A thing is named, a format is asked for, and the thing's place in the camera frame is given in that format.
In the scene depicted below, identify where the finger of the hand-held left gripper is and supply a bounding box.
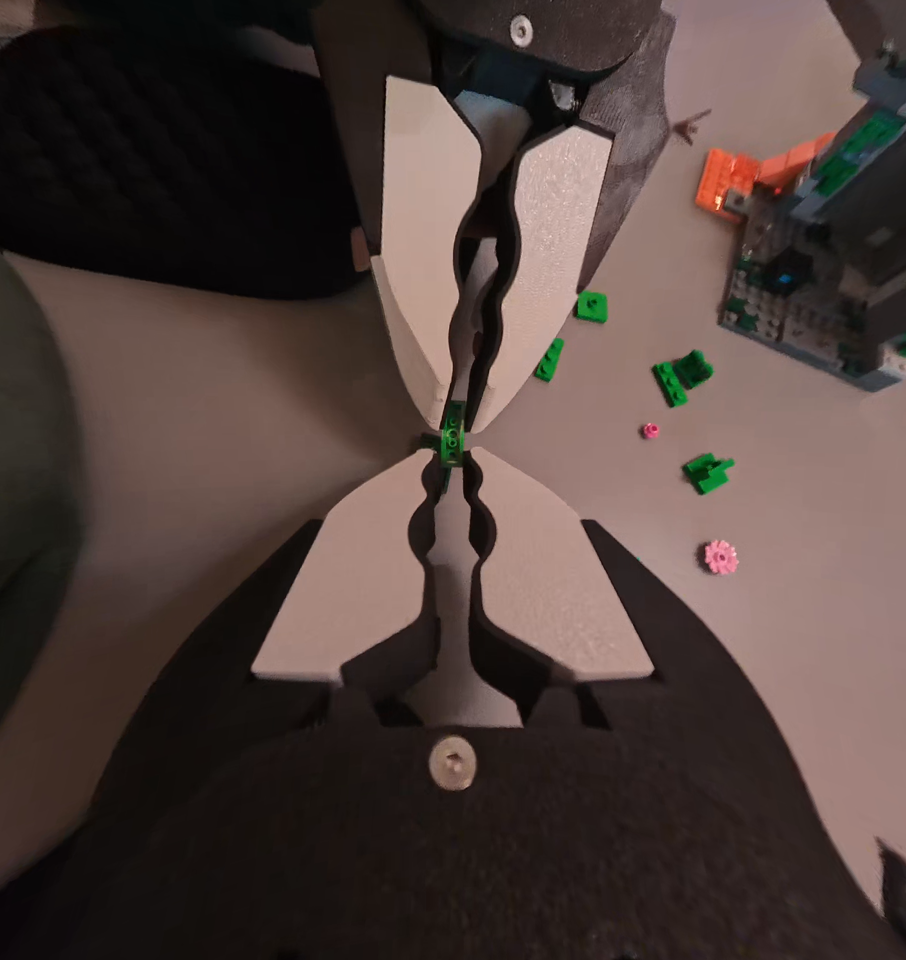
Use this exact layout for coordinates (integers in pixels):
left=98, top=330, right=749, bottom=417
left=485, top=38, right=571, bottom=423
left=468, top=122, right=616, bottom=432
left=369, top=72, right=485, bottom=425

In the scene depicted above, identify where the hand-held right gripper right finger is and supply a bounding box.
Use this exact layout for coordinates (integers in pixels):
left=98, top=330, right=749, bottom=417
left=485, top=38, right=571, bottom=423
left=464, top=446, right=656, bottom=714

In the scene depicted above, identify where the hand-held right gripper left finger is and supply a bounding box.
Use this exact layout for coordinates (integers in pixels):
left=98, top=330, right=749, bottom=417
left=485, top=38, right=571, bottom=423
left=250, top=447, right=442, bottom=705

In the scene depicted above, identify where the green brick assembly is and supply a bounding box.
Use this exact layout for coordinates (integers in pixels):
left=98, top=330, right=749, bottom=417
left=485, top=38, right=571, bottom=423
left=421, top=401, right=469, bottom=489

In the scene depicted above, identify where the grey desk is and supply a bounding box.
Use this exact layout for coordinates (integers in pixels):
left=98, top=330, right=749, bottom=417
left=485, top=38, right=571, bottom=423
left=0, top=0, right=906, bottom=960

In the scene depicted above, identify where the green three-stud plate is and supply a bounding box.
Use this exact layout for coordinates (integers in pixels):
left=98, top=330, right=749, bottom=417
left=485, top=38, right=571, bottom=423
left=651, top=360, right=690, bottom=410

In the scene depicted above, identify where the black padded wrist rest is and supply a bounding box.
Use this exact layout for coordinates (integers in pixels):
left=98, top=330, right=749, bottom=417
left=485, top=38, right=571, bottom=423
left=0, top=26, right=364, bottom=301

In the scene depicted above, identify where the grey brick castle model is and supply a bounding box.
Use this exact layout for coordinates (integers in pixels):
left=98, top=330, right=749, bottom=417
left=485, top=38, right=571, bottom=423
left=694, top=30, right=906, bottom=393

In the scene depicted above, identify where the person's green sweater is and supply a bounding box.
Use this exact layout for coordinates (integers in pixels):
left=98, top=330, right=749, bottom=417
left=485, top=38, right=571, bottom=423
left=0, top=228, right=86, bottom=774

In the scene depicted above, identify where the green bracket with peg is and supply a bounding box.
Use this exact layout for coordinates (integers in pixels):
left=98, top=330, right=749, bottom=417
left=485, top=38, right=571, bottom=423
left=681, top=452, right=736, bottom=496

